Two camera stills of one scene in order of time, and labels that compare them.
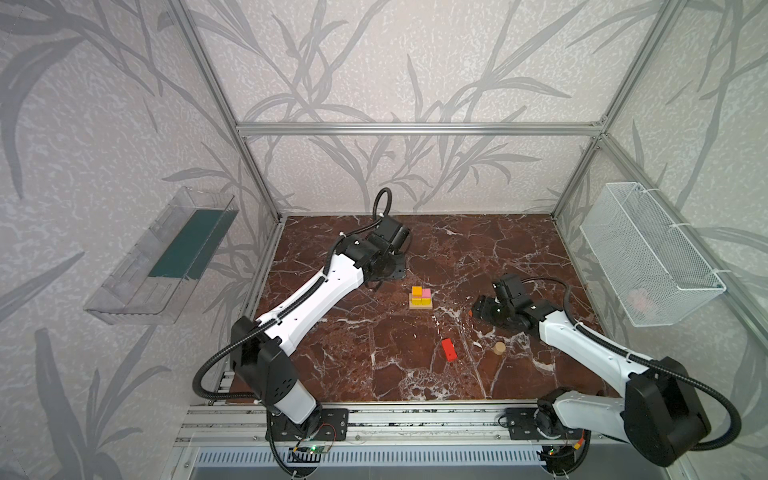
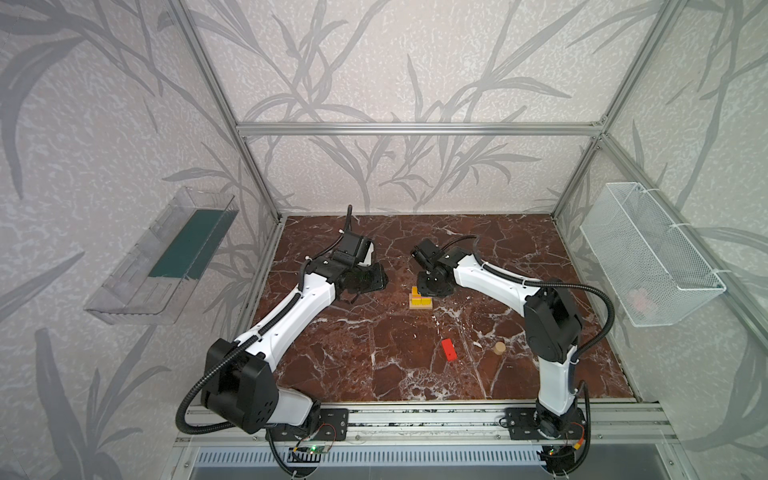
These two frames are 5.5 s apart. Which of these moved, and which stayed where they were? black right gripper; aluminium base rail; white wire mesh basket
Moved: black right gripper
Stayed: white wire mesh basket; aluminium base rail
